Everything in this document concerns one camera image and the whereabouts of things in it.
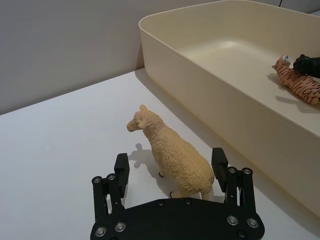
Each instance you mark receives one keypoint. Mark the cream toy sheep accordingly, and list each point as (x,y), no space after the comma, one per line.
(175,160)

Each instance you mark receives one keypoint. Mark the cream plastic bin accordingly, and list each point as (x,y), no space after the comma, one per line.
(200,62)

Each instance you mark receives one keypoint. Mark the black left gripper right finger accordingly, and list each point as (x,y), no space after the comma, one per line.
(220,167)

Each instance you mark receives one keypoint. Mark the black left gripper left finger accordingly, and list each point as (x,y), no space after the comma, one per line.
(121,175)

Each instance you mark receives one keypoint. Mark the black toy animal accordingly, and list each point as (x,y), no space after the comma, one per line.
(308,65)

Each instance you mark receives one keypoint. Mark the orange striped toy tiger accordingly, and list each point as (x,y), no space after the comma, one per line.
(300,83)

